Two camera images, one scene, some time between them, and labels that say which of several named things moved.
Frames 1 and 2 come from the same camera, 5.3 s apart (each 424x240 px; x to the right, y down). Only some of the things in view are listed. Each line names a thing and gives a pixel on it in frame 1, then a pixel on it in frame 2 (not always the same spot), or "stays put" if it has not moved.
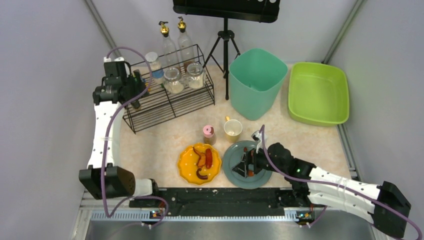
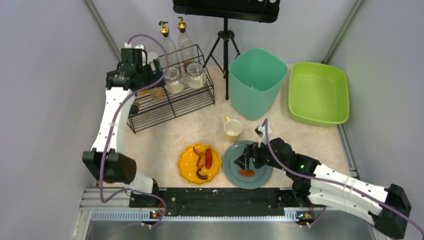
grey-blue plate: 232,156 stays put
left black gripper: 137,87 → 154,71
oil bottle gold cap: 169,48 stays put
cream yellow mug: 232,128 stays put
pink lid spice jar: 208,131 → 157,93
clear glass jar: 196,75 stays put
